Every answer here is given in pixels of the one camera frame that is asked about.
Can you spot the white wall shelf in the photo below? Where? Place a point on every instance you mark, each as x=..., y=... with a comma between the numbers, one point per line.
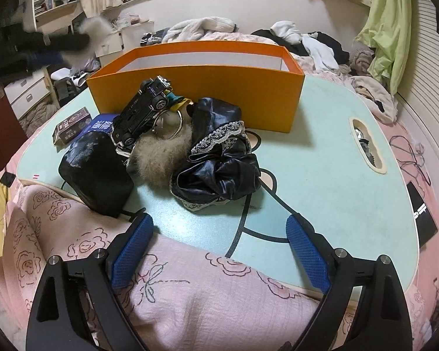
x=51, y=2

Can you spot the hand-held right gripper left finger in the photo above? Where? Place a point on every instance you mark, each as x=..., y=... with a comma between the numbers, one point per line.
x=131, y=252

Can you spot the black lace-trimmed cloth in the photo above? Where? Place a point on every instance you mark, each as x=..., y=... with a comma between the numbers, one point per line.
x=219, y=168

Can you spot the black garment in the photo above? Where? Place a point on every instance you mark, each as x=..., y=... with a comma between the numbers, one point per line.
x=333, y=44

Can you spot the clear plastic bag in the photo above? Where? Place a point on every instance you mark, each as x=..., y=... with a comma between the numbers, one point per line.
x=131, y=20

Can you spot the grey-brown fuzzy garment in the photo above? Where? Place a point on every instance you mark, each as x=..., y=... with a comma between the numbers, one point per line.
x=360, y=60

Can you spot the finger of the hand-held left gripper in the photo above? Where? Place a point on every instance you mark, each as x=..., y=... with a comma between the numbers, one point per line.
x=58, y=42
x=47, y=59

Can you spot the black leather pouch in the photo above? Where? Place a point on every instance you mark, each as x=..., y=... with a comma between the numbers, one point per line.
x=95, y=175

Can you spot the light green hanging cloth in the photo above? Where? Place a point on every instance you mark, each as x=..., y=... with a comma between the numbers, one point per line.
x=387, y=25

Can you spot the black toy car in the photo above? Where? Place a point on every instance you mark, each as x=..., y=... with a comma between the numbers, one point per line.
x=139, y=113

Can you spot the black phone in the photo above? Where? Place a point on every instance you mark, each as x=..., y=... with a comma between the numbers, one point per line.
x=422, y=215

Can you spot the white louvered door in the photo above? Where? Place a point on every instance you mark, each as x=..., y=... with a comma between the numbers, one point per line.
x=431, y=91

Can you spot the orange cardboard box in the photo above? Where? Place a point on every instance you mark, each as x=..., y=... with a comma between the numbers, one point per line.
x=234, y=95

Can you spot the white drawer cabinet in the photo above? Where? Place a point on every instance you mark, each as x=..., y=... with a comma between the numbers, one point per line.
x=29, y=93

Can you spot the white fleece robe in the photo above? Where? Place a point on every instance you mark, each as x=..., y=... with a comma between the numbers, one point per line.
x=201, y=27

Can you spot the blue box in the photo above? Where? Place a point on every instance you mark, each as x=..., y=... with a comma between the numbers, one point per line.
x=98, y=126

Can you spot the small white nightstand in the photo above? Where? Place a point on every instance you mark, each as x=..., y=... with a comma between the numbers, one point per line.
x=131, y=40

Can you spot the white hoodie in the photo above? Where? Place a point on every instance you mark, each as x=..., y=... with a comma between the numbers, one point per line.
x=322, y=51

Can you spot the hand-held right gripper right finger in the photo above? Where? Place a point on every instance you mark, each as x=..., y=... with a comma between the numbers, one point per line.
x=307, y=256

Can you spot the cartoon printed desktop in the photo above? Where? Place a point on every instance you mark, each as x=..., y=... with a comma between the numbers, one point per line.
x=314, y=175

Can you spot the dark red card box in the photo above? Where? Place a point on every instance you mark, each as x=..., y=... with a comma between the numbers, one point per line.
x=71, y=124

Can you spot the beige garment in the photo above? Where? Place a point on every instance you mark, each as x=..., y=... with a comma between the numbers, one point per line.
x=376, y=98

